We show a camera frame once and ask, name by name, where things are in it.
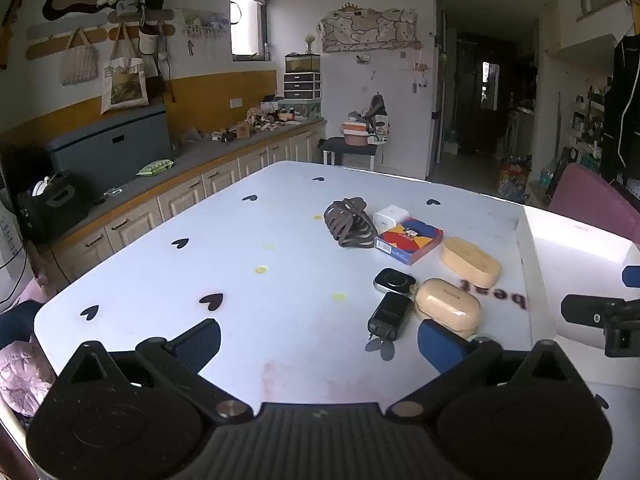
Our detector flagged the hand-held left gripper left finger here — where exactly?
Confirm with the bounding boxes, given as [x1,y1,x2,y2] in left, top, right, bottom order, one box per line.
[52,317,253,423]

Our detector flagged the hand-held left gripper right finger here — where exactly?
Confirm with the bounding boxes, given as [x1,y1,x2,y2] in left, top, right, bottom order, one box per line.
[385,319,586,421]

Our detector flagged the beige earbuds case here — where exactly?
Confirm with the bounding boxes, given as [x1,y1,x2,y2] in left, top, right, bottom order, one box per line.
[411,278,482,339]

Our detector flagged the white cardboard box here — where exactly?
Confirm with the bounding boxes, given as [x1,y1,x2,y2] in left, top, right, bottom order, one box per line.
[516,205,640,386]

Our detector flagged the black power adapter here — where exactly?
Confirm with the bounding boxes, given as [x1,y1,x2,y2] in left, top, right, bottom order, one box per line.
[365,291,414,361]

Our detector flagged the black smartwatch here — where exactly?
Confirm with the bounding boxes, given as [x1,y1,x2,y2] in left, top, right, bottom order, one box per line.
[373,268,417,295]

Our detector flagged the oval wooden box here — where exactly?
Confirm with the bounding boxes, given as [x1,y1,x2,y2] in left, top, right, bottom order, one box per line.
[439,236,502,289]

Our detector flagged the white charger cube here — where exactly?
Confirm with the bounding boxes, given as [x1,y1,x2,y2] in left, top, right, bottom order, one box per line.
[373,204,411,235]

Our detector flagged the pink chair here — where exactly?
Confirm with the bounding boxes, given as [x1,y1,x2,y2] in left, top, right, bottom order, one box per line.
[548,162,640,246]

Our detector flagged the colourful card box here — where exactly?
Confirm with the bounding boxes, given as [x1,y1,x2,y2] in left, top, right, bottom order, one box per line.
[374,217,444,266]

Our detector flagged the cream counter cabinet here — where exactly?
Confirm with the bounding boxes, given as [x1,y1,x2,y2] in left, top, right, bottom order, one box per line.
[30,117,326,286]

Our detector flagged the colourful floor box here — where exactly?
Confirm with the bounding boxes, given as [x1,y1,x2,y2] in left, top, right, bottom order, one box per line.
[497,160,531,198]

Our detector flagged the brown hair claw clip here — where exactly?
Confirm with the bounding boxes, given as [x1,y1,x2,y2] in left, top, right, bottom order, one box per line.
[323,197,377,250]

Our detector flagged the black jacket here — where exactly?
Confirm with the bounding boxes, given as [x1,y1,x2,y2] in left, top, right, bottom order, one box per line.
[600,35,640,183]

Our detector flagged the pink crumpled cloth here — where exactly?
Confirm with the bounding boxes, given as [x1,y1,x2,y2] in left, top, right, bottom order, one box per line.
[0,340,56,416]

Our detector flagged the green wipes packet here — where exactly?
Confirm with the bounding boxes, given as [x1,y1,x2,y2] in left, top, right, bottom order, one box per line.
[136,159,175,177]

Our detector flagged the black bag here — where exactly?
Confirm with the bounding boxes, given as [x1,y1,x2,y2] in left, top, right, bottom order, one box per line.
[17,170,91,243]

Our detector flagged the white sack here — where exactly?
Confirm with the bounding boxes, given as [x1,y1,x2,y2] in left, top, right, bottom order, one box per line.
[0,200,36,313]

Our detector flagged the small black table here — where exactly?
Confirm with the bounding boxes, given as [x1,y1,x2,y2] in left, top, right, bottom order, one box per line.
[320,136,381,173]

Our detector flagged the grey storage box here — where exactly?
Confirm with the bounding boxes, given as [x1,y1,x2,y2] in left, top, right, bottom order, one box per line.
[44,104,173,186]

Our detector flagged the pink pot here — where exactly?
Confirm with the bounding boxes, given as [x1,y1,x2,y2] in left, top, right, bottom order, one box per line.
[342,122,371,147]

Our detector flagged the pile of counter clutter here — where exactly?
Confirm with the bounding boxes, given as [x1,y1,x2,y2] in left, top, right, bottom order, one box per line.
[210,102,306,143]

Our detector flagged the printed tote bag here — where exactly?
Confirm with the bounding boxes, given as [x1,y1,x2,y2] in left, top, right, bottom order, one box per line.
[101,25,150,115]

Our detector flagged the plastic drawer unit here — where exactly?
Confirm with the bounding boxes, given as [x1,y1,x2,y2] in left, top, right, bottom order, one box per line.
[283,72,321,100]

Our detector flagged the glass fish tank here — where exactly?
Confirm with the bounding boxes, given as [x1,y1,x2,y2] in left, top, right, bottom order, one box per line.
[285,53,321,74]

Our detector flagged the white knit bag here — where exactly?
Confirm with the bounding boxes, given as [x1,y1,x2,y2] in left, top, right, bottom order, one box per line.
[60,27,99,86]

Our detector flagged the window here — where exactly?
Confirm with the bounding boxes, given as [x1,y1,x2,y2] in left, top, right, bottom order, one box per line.
[230,0,268,61]

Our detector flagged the beige patterned wall hanging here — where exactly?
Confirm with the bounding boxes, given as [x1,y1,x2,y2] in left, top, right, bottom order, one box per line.
[318,5,418,53]

